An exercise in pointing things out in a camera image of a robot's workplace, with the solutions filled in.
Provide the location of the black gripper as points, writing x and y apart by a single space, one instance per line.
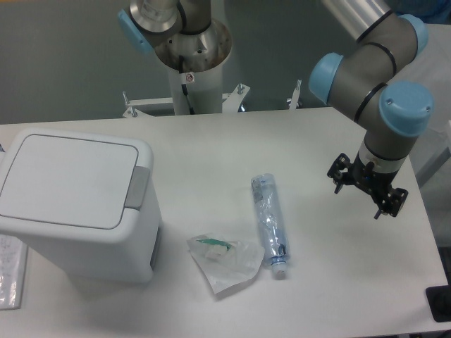
372 175

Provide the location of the white push-lid trash can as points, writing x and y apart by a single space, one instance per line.
86 202

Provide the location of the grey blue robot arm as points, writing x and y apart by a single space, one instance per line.
361 86

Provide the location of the crushed clear plastic bottle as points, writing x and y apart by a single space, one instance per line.
271 225

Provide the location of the black device at edge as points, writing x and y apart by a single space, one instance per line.
439 302

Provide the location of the clear plastic wrapper bag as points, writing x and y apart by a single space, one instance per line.
226 263

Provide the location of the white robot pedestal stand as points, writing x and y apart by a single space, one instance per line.
194 64

